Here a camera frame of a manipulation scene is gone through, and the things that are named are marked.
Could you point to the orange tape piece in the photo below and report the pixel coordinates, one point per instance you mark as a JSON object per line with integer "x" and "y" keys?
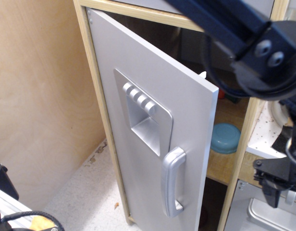
{"x": 40, "y": 223}

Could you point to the black torn burner piece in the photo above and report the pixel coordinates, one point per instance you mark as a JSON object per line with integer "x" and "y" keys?
{"x": 280, "y": 143}

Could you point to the teal round lid container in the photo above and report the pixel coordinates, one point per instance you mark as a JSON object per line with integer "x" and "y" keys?
{"x": 225, "y": 138}

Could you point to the silver ice dispenser panel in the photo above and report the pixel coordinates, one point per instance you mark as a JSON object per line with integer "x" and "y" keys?
{"x": 145, "y": 116}

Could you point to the aluminium rail base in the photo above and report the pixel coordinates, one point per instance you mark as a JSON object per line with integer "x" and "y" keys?
{"x": 8, "y": 206}

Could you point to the wooden toy kitchen frame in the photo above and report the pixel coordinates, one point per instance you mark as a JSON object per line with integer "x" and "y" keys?
{"x": 95, "y": 79}

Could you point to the silver upper freezer door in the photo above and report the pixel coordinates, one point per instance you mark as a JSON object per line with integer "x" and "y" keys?
{"x": 263, "y": 6}

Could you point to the white speckled stove top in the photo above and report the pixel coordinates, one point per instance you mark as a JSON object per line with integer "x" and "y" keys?
{"x": 267, "y": 129}

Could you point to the black device at left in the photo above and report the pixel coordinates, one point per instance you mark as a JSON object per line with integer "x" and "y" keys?
{"x": 6, "y": 185}

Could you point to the silver oven door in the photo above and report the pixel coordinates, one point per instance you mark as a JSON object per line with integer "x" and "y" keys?
{"x": 238, "y": 219}

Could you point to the silver oven knob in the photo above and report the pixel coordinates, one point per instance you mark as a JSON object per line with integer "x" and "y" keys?
{"x": 290, "y": 197}

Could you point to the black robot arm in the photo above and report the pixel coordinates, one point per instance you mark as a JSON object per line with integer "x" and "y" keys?
{"x": 264, "y": 62}

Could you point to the silver toy fridge door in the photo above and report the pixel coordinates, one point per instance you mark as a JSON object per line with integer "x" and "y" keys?
{"x": 189, "y": 97}

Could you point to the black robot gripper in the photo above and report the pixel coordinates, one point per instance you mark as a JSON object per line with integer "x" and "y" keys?
{"x": 277, "y": 175}

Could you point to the silver fridge door handle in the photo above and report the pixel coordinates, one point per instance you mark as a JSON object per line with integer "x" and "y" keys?
{"x": 169, "y": 169}

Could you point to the silver oven door handle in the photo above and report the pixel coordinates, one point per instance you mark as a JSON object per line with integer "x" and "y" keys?
{"x": 273, "y": 219}

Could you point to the red object inside fridge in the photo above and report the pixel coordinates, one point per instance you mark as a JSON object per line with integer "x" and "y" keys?
{"x": 221, "y": 94}

